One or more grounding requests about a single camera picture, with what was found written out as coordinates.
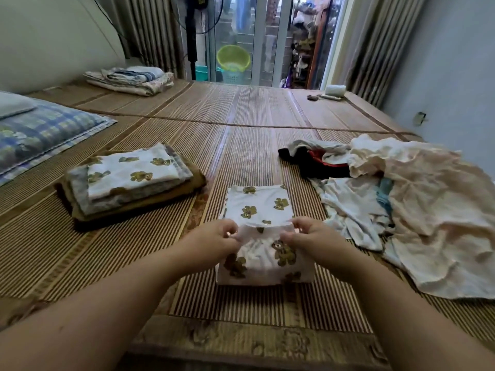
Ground person's left hand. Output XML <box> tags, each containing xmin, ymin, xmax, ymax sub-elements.
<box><xmin>174</xmin><ymin>218</ymin><xmax>243</xmax><ymax>277</ymax></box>

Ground person's right hand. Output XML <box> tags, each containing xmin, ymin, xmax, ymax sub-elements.
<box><xmin>280</xmin><ymin>216</ymin><xmax>365</xmax><ymax>281</ymax></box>

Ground olive tan shorts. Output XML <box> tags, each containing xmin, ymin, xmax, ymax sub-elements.
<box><xmin>62</xmin><ymin>146</ymin><xmax>208</xmax><ymax>223</ymax></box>

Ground white bear print pants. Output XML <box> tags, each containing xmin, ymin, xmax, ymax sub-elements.
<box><xmin>215</xmin><ymin>183</ymin><xmax>317</xmax><ymax>288</ymax></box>

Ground light blue garment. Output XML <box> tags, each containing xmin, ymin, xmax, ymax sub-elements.
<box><xmin>376</xmin><ymin>177</ymin><xmax>395</xmax><ymax>217</ymax></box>

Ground black red garment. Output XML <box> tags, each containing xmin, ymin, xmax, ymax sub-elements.
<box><xmin>278</xmin><ymin>145</ymin><xmax>351</xmax><ymax>181</ymax></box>

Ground pale grey garment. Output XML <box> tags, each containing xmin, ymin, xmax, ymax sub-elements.
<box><xmin>286</xmin><ymin>138</ymin><xmax>349</xmax><ymax>161</ymax></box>

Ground white bear print garment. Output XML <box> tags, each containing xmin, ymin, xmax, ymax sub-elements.
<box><xmin>85</xmin><ymin>143</ymin><xmax>183</xmax><ymax>201</ymax></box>

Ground pile of clothes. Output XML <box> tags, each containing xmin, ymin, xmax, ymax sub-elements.
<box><xmin>344</xmin><ymin>133</ymin><xmax>495</xmax><ymax>300</ymax></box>

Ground bamboo bed mat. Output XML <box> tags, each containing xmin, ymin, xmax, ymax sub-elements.
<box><xmin>0</xmin><ymin>77</ymin><xmax>495</xmax><ymax>371</ymax></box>

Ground person's right forearm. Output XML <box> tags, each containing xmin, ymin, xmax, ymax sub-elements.
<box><xmin>339</xmin><ymin>260</ymin><xmax>495</xmax><ymax>371</ymax></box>

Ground person's left forearm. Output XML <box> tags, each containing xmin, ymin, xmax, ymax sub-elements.
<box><xmin>0</xmin><ymin>252</ymin><xmax>193</xmax><ymax>371</ymax></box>

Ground folded striped blanket stack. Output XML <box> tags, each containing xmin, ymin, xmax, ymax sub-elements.
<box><xmin>84</xmin><ymin>65</ymin><xmax>176</xmax><ymax>97</ymax></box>

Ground yellow green basin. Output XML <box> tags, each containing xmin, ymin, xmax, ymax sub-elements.
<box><xmin>217</xmin><ymin>45</ymin><xmax>252</xmax><ymax>73</ymax></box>

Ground cluttered balcony shelf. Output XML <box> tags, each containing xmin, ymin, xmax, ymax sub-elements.
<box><xmin>286</xmin><ymin>4</ymin><xmax>320</xmax><ymax>88</ymax></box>

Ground blue plaid pillow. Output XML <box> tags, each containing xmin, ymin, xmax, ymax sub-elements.
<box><xmin>0</xmin><ymin>100</ymin><xmax>117</xmax><ymax>186</ymax></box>

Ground beige patterned curtain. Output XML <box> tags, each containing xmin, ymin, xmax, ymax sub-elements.
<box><xmin>93</xmin><ymin>0</ymin><xmax>183</xmax><ymax>78</ymax></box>
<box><xmin>348</xmin><ymin>0</ymin><xmax>428</xmax><ymax>109</ymax></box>

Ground sliding glass balcony door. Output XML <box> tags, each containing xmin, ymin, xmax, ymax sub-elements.
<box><xmin>197</xmin><ymin>0</ymin><xmax>349</xmax><ymax>90</ymax></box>

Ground black standing fan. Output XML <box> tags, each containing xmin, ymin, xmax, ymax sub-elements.
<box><xmin>170</xmin><ymin>0</ymin><xmax>225</xmax><ymax>80</ymax></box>

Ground cream padded headboard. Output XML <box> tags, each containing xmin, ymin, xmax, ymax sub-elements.
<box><xmin>0</xmin><ymin>0</ymin><xmax>128</xmax><ymax>93</ymax></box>

